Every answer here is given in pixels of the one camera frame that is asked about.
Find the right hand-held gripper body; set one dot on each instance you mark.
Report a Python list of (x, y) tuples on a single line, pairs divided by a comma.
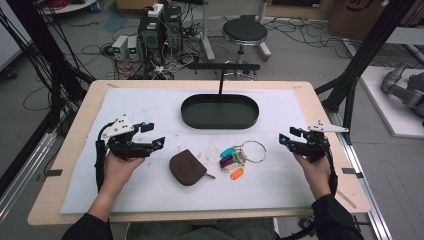
[(311, 146)]

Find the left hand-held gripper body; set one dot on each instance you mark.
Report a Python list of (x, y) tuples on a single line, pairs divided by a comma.
[(124, 146)]

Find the brown zip pouch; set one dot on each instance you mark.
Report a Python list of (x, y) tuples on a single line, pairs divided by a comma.
[(186, 168)]

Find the black rack with oval tray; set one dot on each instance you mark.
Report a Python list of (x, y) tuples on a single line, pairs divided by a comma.
[(220, 113)]

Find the person's left hand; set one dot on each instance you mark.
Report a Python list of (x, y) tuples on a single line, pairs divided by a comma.
[(121, 171)]

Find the person's right hand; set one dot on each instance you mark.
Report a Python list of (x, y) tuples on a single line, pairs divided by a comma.
[(315, 175)]

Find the grey tape strip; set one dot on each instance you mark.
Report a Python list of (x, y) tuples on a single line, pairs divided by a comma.
[(351, 172), (53, 173)]

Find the white table mat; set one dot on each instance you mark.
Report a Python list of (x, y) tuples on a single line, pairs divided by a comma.
[(166, 196)]

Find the grey bench power supply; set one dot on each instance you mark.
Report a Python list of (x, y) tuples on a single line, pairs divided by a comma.
[(120, 46), (133, 48)]

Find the white platform board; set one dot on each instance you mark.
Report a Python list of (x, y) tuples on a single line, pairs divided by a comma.
[(383, 106)]

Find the black computer tower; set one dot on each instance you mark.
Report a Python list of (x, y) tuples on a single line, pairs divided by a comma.
[(173, 26), (150, 36)]

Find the white metal table leg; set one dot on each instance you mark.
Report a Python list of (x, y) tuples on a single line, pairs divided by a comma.
[(263, 46), (207, 36)]

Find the black round stool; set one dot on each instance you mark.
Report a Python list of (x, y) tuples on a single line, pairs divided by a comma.
[(245, 31)]

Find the white power adapter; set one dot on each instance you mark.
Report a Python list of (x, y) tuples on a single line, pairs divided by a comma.
[(156, 10)]

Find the cardboard box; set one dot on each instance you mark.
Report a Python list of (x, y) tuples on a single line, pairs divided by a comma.
[(360, 16)]

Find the round white table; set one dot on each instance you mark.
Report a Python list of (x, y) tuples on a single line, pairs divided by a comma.
[(70, 7)]

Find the aluminium rail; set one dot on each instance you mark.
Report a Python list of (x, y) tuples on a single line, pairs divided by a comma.
[(23, 173), (360, 173)]

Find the black frame post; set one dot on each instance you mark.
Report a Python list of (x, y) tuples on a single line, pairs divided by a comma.
[(366, 50)]

